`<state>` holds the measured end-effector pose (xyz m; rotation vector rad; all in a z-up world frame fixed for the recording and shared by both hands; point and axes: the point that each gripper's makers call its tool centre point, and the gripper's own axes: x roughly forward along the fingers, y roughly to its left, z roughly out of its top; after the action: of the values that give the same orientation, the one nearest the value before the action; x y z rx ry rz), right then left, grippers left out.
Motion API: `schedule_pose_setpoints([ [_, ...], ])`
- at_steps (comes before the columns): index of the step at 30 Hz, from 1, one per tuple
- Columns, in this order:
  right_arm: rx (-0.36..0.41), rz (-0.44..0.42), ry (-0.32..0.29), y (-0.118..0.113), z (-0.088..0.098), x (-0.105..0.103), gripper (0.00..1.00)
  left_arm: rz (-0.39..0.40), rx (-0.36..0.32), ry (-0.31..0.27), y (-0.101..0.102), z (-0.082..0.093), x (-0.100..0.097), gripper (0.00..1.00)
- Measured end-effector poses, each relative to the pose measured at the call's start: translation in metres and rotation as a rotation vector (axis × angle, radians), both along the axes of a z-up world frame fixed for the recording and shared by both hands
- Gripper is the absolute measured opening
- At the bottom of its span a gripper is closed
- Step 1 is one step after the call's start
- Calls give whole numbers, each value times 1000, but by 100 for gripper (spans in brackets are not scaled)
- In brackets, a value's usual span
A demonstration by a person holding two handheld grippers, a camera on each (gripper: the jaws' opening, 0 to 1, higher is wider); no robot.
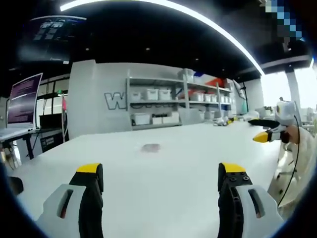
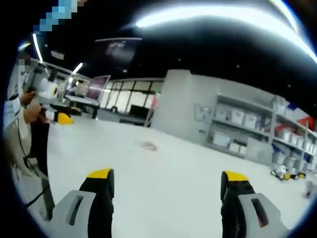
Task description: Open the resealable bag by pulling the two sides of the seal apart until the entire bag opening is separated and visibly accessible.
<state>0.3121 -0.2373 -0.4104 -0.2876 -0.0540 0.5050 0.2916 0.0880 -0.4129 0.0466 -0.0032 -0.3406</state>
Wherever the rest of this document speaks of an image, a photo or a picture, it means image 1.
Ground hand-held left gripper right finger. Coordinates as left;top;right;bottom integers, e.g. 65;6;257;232
217;162;284;238

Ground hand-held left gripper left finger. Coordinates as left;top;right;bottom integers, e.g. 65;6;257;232
36;163;104;238

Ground person's right hand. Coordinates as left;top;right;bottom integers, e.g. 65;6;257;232
280;124;301;145

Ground small tools on table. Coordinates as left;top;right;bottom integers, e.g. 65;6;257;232
212;117;240;126

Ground black floor cabinet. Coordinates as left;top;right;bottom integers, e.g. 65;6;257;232
39;130;68;153

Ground black object at table edge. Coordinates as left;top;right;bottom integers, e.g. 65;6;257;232
8;176;25;196

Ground grey metal shelving unit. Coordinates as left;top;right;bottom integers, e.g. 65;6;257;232
125;68;234;131

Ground white side desk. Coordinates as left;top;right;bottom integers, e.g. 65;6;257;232
0;126;40;161

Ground ceiling light strip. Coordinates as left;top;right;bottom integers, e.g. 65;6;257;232
59;0;266;75

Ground row of white storage boxes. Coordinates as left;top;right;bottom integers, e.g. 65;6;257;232
133;88;233;126

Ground purple lit monitor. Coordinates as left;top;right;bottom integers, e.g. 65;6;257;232
6;72;44;125

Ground ceiling hung dark screen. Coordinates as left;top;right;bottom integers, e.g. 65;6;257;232
20;15;88;63

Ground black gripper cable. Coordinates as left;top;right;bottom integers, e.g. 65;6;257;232
277;109;302;208

